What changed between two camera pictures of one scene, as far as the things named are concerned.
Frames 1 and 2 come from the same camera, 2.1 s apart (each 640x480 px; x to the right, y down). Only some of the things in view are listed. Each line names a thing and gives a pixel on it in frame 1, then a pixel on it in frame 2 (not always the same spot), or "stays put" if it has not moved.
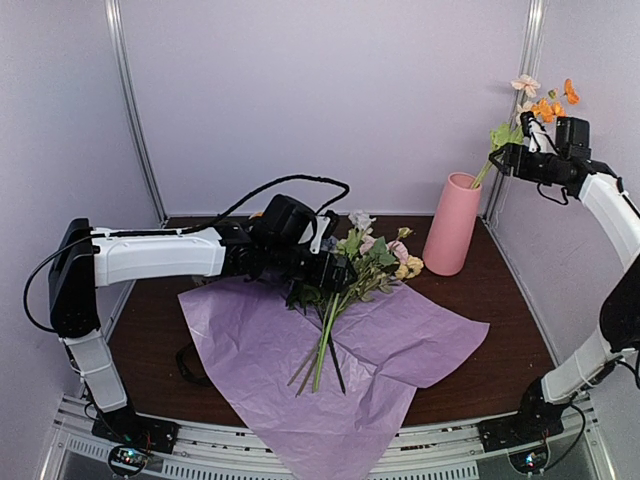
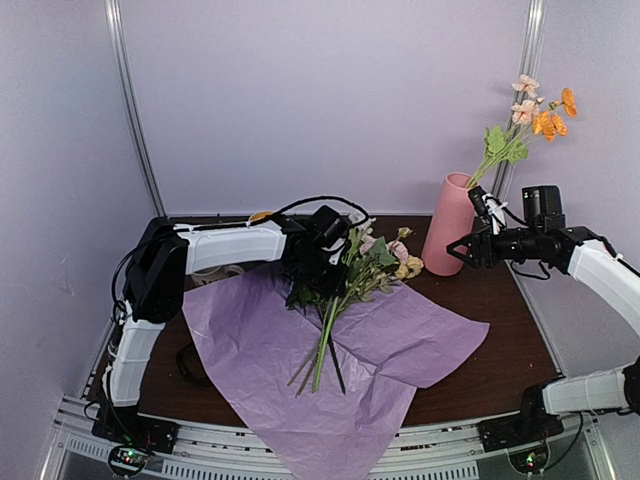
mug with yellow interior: [257, 216] stays put
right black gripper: [518, 168] -> [475, 240]
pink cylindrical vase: [448, 243] stays put
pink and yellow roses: [380, 261] stays put
